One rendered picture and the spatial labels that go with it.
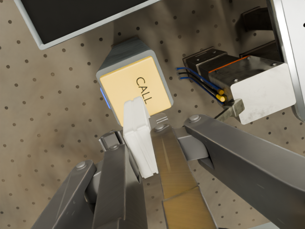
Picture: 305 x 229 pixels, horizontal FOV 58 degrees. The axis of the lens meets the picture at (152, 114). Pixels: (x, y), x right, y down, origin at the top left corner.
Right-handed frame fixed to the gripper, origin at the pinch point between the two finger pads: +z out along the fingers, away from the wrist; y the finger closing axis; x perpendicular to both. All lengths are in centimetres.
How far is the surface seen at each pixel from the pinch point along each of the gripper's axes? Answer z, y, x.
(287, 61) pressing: 26.9, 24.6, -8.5
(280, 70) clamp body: 21.3, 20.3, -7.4
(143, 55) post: 13.2, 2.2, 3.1
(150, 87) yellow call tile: 11.2, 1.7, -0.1
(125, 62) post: 13.2, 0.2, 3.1
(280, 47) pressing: 27.3, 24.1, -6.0
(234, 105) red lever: 19.9, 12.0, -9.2
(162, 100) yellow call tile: 11.2, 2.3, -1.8
